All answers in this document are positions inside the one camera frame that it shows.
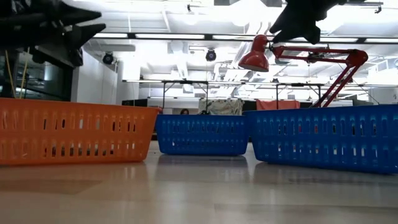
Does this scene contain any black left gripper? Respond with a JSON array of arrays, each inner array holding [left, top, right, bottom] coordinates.
[[0, 0, 107, 50]]

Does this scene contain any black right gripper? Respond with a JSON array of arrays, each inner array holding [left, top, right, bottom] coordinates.
[[269, 0, 340, 45]]

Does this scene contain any red desk lamp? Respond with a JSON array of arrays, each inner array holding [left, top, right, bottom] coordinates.
[[238, 34, 369, 108]]

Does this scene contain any black-legged folding table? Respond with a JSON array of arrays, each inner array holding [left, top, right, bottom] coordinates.
[[275, 82, 323, 108], [161, 79, 210, 115]]

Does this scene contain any dark glass window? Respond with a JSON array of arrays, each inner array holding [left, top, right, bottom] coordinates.
[[0, 46, 76, 102]]

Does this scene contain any orange cloth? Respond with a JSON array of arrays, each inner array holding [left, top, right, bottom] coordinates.
[[256, 99, 301, 111]]

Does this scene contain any ceiling light strip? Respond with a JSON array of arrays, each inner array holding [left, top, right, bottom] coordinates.
[[93, 32, 398, 44]]

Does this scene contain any patterned cloth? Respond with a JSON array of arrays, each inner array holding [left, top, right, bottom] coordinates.
[[198, 98, 245, 116]]

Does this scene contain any orange slotted plastic basket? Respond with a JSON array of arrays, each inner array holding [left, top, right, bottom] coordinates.
[[0, 97, 161, 166]]

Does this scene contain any blue slotted plastic basket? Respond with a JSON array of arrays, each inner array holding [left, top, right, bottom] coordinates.
[[155, 113, 251, 156], [243, 104, 398, 175]]

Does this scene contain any yellow cable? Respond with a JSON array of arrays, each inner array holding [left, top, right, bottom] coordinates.
[[4, 46, 31, 100]]

